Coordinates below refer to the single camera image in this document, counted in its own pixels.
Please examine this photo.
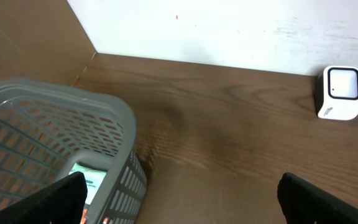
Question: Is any grey plastic basket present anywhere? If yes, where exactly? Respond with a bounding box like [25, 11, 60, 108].
[0, 78, 147, 223]

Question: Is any white barcode scanner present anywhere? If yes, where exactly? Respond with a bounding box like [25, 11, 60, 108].
[314, 65, 358, 121]

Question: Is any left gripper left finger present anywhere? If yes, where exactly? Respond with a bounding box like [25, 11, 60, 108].
[0, 172, 88, 224]

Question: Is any small orange box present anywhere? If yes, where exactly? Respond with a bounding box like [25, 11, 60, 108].
[80, 208, 87, 224]

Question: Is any teal wet wipes pack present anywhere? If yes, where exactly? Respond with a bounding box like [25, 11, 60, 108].
[68, 163, 107, 205]

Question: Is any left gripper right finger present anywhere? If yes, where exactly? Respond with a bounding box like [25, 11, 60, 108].
[277, 172, 358, 224]

